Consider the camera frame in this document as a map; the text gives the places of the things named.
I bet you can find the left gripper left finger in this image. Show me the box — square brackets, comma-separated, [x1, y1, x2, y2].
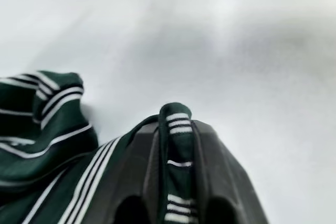
[92, 122, 169, 224]

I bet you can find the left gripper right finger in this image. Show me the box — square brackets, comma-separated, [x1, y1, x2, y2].
[191, 119, 269, 224]

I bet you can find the green white striped T-shirt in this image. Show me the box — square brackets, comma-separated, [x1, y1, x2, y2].
[0, 70, 198, 224]

